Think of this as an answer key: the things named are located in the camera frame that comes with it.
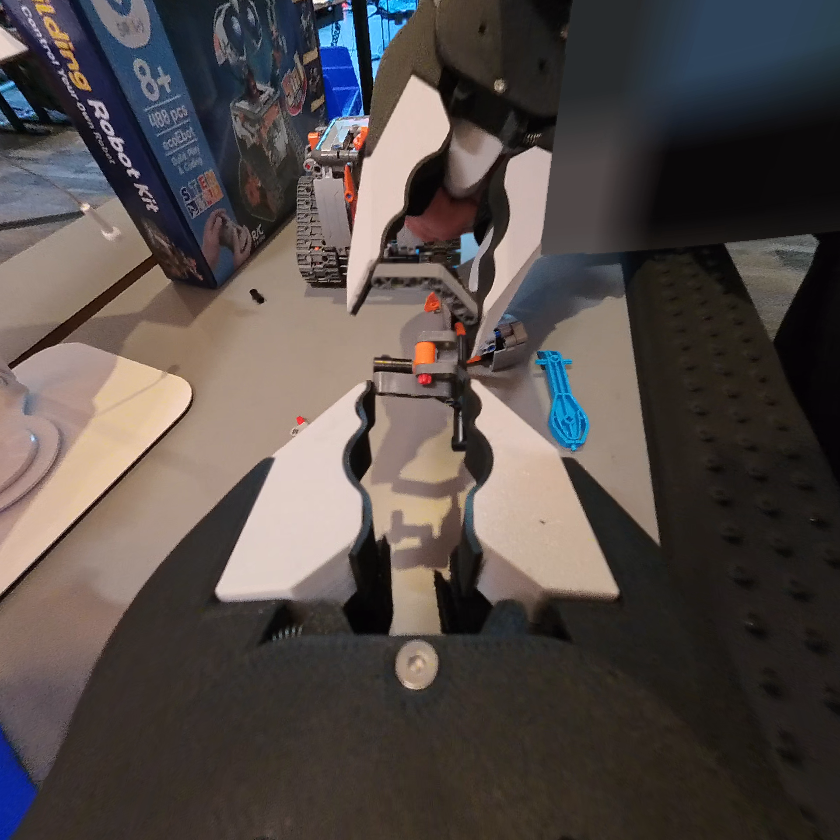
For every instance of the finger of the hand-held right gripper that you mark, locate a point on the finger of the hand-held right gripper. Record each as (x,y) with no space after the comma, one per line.
(522,229)
(394,164)

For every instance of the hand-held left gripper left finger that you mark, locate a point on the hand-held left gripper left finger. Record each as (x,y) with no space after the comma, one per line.
(295,512)

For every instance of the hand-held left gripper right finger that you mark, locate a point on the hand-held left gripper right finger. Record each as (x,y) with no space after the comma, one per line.
(538,512)

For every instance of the grey bent holed beam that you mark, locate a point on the grey bent holed beam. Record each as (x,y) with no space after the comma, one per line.
(407,272)

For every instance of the grey orange brick assembly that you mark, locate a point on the grey orange brick assembly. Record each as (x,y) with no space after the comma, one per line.
(407,384)

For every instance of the orange grey toy robot arm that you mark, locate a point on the orange grey toy robot arm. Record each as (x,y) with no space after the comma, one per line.
(508,341)

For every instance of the grey tracked toy robot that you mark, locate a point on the grey tracked toy robot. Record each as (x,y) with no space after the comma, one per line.
(325,216)

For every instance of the white connector with red axle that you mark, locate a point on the white connector with red axle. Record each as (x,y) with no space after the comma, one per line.
(299,424)

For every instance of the distant blue bin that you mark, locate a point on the distant blue bin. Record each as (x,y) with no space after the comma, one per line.
(341,92)

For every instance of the light blue brick separator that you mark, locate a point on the light blue brick separator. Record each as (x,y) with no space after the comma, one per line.
(564,400)

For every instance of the black pole with disc top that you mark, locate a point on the black pole with disc top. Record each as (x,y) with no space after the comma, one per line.
(361,52)

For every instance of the short black connector pin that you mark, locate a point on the short black connector pin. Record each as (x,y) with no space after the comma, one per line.
(256,296)

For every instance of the white stand base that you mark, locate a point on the white stand base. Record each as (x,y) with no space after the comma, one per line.
(118,420)

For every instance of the black dimpled mat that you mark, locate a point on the black dimpled mat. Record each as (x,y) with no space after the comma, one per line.
(722,426)

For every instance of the blue robot kit box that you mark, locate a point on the blue robot kit box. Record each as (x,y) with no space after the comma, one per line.
(164,164)

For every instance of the blue storage bin with tag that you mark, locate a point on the blue storage bin with tag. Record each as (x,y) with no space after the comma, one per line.
(13,774)

